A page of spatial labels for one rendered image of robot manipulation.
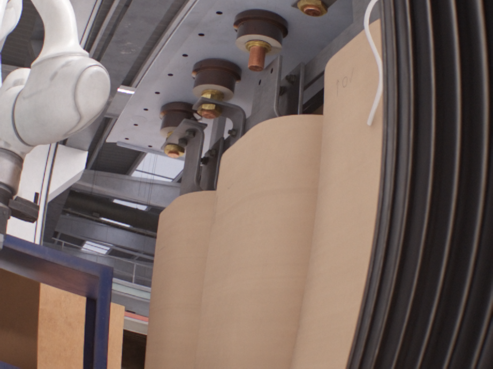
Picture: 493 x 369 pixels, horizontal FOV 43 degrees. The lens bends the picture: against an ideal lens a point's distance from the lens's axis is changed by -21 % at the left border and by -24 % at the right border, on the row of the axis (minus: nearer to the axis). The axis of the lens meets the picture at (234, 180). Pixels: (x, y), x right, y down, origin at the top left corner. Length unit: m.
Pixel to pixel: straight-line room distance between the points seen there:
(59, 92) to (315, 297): 0.42
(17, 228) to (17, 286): 9.95
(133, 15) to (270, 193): 6.92
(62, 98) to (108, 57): 8.14
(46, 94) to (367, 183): 0.43
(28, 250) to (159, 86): 0.55
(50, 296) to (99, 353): 0.72
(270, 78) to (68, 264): 0.66
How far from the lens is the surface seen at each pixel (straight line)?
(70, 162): 12.25
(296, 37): 1.54
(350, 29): 1.22
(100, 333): 1.70
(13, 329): 1.75
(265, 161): 1.22
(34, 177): 11.95
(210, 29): 1.55
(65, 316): 2.38
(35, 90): 0.99
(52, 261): 1.72
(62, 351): 2.37
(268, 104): 1.35
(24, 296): 1.76
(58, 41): 1.02
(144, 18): 8.09
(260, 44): 1.43
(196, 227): 1.60
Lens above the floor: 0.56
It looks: 20 degrees up
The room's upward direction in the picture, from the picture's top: 8 degrees clockwise
